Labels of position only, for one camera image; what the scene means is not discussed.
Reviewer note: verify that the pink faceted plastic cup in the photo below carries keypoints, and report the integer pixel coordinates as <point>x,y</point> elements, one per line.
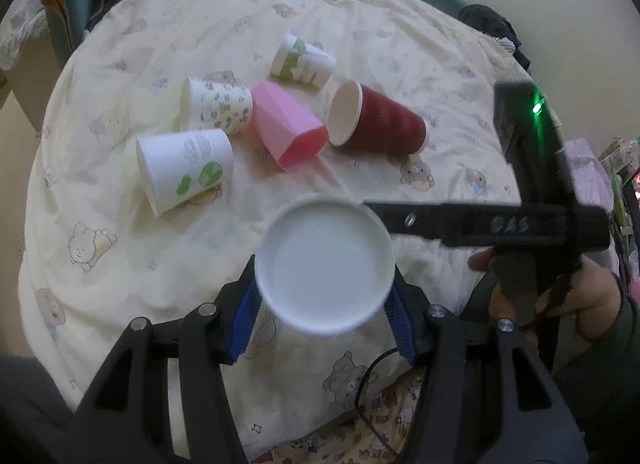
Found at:
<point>285,118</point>

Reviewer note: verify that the dark red ribbed paper cup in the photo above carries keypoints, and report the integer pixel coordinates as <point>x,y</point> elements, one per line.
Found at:
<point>385,121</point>

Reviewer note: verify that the person's right forearm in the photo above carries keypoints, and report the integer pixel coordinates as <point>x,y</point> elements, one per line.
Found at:
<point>607,389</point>

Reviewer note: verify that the black clothing pile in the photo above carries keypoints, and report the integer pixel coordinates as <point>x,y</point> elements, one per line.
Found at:
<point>492,23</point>

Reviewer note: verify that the person's right hand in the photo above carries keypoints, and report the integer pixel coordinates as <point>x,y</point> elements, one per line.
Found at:
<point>592,299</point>

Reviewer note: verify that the white cup with green globe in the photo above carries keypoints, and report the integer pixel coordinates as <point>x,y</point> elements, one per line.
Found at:
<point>175,168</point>

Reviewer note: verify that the white cup with green leaves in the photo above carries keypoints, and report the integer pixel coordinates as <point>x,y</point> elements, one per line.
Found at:
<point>302,63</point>

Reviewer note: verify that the white cartoon patterned cup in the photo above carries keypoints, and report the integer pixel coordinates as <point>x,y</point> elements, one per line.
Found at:
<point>220,106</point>

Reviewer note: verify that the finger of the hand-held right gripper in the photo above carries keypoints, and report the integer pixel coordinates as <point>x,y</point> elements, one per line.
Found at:
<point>425,221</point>

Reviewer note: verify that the colourful cartoon print sheet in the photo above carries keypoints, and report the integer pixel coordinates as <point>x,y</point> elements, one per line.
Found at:
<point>325,444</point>

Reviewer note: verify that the dark grey cloth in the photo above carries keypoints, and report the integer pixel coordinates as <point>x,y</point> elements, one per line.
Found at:
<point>30,409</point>

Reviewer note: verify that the cream bear print blanket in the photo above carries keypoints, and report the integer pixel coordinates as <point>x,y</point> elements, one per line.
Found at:
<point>175,269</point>

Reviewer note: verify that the plain white paper cup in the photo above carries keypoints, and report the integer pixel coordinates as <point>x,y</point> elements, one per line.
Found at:
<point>325,264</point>

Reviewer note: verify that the pink cloth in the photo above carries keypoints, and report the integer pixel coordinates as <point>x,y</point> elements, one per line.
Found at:
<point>587,168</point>

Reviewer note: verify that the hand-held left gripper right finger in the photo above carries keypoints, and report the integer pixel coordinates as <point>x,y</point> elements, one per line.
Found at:
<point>400,321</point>

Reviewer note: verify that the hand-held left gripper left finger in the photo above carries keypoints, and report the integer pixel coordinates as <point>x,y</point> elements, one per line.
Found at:
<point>245,311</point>

